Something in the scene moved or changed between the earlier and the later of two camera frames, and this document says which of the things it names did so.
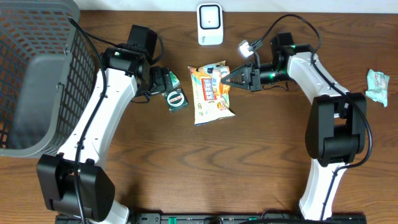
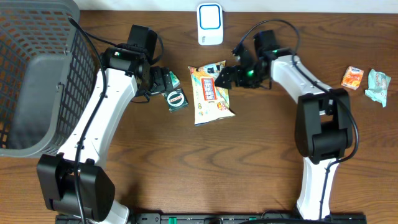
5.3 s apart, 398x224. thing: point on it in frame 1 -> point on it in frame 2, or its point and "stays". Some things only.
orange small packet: (218, 88) -> (352, 77)
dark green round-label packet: (176, 99) stays
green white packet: (175, 81) stays
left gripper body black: (165, 80) stays
